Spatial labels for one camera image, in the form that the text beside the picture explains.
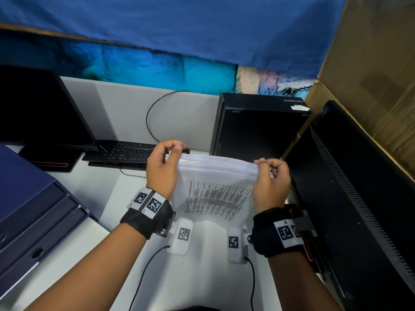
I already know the person's right hand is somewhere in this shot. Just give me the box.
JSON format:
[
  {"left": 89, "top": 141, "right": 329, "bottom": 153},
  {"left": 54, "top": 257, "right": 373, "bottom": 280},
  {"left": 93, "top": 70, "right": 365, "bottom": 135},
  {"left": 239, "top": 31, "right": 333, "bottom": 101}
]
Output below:
[{"left": 252, "top": 158, "right": 292, "bottom": 215}]

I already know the person's left hand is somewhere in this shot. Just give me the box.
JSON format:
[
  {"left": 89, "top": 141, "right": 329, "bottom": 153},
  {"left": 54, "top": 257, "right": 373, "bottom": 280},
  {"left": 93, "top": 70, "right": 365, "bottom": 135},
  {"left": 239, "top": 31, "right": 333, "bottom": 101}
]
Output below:
[{"left": 146, "top": 140, "right": 186, "bottom": 201}]

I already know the stack of white printed papers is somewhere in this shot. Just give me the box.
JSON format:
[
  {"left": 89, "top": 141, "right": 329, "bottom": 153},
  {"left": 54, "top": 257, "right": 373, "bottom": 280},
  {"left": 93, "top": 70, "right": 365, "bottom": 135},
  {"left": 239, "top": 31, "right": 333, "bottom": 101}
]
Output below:
[{"left": 166, "top": 153, "right": 260, "bottom": 224}]

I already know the person's left forearm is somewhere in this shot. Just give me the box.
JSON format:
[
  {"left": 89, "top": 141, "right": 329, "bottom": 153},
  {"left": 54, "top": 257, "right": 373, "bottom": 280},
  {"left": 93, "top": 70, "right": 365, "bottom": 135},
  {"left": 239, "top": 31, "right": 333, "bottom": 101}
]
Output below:
[{"left": 25, "top": 223, "right": 147, "bottom": 311}]

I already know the person's right forearm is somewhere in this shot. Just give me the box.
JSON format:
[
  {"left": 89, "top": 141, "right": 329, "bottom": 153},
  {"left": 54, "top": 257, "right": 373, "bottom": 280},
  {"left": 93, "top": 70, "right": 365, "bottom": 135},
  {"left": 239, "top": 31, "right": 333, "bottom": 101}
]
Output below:
[{"left": 268, "top": 252, "right": 342, "bottom": 311}]

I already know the black computer tower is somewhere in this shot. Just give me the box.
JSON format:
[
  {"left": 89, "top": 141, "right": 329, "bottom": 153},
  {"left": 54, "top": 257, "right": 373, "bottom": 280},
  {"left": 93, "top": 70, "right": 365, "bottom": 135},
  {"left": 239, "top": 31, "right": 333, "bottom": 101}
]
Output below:
[{"left": 209, "top": 92, "right": 312, "bottom": 163}]

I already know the black keyboard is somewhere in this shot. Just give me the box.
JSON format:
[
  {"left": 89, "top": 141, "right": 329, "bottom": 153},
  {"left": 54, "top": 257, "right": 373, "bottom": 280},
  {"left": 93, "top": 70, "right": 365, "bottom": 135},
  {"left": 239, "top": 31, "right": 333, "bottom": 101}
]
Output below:
[{"left": 82, "top": 140, "right": 190, "bottom": 169}]

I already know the white desk partition panel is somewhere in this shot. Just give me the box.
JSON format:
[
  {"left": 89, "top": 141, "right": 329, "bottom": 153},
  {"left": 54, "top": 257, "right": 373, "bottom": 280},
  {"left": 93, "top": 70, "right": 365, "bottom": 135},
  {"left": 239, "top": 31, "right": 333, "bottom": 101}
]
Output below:
[{"left": 60, "top": 76, "right": 221, "bottom": 153}]

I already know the large black monitor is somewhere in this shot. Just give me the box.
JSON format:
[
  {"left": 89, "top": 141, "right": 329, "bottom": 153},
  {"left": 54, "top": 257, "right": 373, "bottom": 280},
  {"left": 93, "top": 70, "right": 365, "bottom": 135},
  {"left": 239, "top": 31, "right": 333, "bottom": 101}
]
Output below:
[{"left": 281, "top": 100, "right": 415, "bottom": 311}]

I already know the blue painted picture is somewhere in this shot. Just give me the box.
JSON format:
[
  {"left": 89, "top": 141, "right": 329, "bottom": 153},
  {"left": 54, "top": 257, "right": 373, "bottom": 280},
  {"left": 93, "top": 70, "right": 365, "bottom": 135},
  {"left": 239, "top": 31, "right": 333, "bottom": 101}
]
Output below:
[{"left": 0, "top": 28, "right": 318, "bottom": 101}]

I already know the blue cloth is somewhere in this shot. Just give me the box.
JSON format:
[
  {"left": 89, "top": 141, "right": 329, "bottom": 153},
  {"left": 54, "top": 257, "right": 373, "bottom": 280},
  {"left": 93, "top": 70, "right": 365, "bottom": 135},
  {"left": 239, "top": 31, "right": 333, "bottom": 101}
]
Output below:
[{"left": 0, "top": 0, "right": 349, "bottom": 80}]

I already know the black monitor with red-lined stand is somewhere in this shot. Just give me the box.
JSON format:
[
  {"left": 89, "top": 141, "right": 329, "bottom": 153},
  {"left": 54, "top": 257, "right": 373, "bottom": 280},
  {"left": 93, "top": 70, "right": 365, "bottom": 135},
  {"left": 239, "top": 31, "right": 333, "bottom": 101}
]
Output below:
[{"left": 0, "top": 64, "right": 98, "bottom": 173}]

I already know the brown cardboard sheet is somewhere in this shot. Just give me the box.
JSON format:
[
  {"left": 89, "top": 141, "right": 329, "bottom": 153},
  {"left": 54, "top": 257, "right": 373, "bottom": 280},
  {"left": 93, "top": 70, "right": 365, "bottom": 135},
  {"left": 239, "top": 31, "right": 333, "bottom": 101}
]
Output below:
[{"left": 281, "top": 0, "right": 415, "bottom": 180}]

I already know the black keyboard cable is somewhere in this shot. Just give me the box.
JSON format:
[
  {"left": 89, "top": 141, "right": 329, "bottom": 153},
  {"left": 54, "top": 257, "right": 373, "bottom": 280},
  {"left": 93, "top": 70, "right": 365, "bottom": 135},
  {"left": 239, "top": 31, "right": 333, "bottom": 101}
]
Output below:
[{"left": 119, "top": 168, "right": 147, "bottom": 179}]

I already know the thin black looped cable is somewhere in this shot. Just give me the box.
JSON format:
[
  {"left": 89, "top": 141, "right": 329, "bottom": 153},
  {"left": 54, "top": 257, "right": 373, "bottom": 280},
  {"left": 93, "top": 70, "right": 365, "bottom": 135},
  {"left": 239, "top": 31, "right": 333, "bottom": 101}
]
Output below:
[{"left": 145, "top": 90, "right": 192, "bottom": 143}]

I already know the black wrist strap with markers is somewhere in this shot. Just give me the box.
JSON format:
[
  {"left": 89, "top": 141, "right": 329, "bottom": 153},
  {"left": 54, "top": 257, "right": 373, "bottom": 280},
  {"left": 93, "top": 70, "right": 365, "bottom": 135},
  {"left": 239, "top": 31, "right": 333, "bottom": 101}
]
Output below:
[
  {"left": 252, "top": 204, "right": 312, "bottom": 259},
  {"left": 120, "top": 187, "right": 177, "bottom": 240}
]

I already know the white wrist camera with marker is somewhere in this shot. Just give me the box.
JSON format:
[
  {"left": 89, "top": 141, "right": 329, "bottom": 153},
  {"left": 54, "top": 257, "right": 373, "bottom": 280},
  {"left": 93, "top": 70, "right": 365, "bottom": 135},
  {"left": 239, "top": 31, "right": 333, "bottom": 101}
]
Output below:
[
  {"left": 167, "top": 218, "right": 194, "bottom": 257},
  {"left": 227, "top": 227, "right": 251, "bottom": 265}
]

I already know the black camera cable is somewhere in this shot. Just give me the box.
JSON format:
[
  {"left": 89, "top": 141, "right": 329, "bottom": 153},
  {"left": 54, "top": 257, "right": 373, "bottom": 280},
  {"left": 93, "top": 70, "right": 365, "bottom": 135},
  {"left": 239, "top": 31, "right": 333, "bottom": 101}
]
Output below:
[
  {"left": 129, "top": 245, "right": 171, "bottom": 311},
  {"left": 244, "top": 257, "right": 256, "bottom": 311}
]

